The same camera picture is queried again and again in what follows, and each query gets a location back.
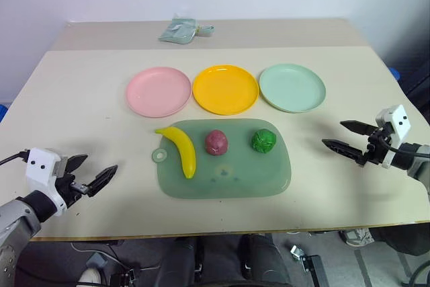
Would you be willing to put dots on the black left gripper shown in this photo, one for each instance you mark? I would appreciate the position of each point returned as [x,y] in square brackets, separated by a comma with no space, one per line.
[69,189]

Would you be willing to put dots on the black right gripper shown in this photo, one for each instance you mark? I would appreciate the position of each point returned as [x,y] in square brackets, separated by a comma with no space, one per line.
[378,147]

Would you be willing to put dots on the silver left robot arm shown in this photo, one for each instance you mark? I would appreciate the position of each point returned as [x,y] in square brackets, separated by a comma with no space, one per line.
[15,223]

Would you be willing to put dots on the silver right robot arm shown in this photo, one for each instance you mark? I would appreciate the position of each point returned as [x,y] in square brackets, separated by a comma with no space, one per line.
[418,166]

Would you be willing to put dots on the pale green plate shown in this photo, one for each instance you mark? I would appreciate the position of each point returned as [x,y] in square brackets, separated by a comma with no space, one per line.
[292,87]

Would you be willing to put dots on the green round vegetable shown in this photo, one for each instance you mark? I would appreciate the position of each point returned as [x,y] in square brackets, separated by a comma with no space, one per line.
[263,140]

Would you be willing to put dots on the pink plate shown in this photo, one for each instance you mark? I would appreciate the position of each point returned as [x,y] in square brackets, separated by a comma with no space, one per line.
[158,92]

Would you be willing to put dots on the dark red round fruit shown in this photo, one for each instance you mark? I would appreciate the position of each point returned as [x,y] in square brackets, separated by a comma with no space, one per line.
[216,143]

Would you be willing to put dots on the yellow plate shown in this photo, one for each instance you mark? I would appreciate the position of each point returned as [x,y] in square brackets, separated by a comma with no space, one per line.
[225,89]

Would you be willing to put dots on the small blue object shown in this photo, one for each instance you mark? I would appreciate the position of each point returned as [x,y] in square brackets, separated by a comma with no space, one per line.
[395,73]

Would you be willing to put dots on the small grey box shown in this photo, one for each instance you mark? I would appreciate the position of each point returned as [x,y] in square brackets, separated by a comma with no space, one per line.
[97,260]

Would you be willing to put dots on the yellow toy banana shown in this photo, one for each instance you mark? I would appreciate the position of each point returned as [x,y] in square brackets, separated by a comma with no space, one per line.
[185,147]

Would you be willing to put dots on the patterned grey shoe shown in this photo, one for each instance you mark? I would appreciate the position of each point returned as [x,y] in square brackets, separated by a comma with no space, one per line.
[357,237]

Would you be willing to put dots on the white shoe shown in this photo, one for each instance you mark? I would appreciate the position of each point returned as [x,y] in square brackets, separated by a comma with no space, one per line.
[90,277]

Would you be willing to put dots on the dark trouser leg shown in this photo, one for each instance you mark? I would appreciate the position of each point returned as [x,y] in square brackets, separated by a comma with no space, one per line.
[403,238]

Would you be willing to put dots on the translucent green cutting board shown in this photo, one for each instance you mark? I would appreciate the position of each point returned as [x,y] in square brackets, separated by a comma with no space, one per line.
[235,176]

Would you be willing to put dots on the dark rounded leg shape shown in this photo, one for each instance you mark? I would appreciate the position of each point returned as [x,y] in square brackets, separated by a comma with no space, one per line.
[176,263]
[268,260]

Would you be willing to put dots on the black metal bar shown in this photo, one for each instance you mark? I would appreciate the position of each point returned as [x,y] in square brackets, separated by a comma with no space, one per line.
[317,272]

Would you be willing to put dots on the green plastic-wrapped bundle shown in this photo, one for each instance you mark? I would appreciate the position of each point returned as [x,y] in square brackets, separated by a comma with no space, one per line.
[178,30]

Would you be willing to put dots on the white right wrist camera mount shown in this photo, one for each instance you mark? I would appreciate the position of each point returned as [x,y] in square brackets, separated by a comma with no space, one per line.
[401,122]

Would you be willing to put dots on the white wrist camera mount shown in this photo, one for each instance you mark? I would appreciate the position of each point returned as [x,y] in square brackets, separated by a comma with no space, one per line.
[38,169]
[401,122]

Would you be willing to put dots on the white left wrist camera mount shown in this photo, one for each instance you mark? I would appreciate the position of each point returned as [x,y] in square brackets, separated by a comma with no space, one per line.
[38,169]

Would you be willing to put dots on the silver metal bracket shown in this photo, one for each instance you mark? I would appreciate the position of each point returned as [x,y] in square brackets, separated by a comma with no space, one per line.
[298,252]

